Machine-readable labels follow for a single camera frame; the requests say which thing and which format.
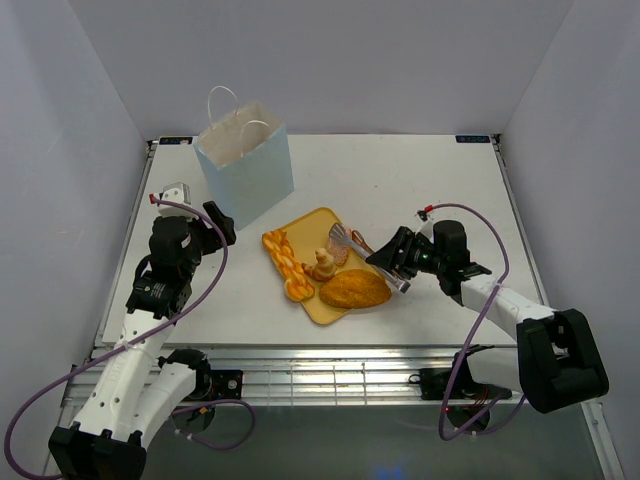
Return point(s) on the orange braided bread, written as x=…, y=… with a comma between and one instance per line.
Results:
x=297, y=286

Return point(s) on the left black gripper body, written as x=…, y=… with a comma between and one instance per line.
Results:
x=204, y=241

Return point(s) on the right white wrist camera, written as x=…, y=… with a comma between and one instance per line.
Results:
x=427, y=223

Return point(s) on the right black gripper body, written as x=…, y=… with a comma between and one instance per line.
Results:
x=426, y=259

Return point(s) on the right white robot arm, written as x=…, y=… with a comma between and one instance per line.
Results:
x=556, y=362

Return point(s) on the light blue paper bag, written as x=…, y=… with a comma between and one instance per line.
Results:
x=245, y=159

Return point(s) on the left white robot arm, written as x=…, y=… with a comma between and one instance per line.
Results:
x=138, y=388

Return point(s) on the metal food tongs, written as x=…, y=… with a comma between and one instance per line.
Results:
x=355, y=241

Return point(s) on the pink sugared donut bread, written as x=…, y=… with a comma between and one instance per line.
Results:
x=339, y=252

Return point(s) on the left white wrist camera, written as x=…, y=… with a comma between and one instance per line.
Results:
x=178, y=193

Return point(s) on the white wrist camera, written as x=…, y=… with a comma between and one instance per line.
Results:
x=178, y=193
x=427, y=223

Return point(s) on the brown oval crusty bread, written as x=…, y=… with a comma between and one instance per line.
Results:
x=355, y=289

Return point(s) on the small croissant bread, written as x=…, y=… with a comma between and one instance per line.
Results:
x=324, y=268

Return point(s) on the aluminium table frame rail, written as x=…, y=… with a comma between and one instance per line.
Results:
x=330, y=377

